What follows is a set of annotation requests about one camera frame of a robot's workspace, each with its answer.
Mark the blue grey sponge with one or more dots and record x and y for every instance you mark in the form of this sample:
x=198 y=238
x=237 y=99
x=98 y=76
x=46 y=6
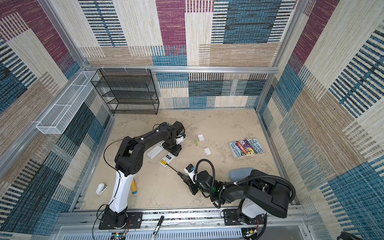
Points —
x=239 y=174

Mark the black wire shelf rack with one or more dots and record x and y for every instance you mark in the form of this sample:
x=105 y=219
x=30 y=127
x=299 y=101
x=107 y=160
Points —
x=127 y=91

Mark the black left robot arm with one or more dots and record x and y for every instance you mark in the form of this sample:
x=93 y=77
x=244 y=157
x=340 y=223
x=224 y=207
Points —
x=129 y=160

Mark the white battery cover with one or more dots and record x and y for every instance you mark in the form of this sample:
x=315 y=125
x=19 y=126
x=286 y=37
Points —
x=201 y=138
x=207 y=151

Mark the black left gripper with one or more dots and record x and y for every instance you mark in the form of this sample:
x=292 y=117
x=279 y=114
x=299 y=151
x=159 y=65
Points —
x=176 y=153

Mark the red white remote control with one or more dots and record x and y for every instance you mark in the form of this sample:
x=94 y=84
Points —
x=167 y=159

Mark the white mesh wall basket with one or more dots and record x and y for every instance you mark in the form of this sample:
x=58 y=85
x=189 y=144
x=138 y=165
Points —
x=59 y=116

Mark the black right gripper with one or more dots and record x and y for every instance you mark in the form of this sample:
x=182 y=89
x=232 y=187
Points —
x=194 y=190

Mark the yellow toy shovel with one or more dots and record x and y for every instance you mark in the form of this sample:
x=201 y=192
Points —
x=133 y=187

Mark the black marker pen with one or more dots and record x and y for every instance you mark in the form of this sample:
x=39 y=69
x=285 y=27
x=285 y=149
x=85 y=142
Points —
x=157 y=227

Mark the colourful magazine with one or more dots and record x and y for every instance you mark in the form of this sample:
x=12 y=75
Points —
x=246 y=148

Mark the black yellow screwdriver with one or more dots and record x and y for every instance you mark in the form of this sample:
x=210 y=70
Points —
x=178 y=172

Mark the white stapler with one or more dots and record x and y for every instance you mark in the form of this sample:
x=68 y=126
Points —
x=101 y=188

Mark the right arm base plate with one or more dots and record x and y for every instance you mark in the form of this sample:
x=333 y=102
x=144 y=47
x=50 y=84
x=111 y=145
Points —
x=234 y=217

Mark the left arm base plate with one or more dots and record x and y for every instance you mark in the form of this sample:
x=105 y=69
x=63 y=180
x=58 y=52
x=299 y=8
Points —
x=128 y=220

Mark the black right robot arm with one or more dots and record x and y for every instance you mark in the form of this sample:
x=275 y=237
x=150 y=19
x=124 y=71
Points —
x=259 y=192

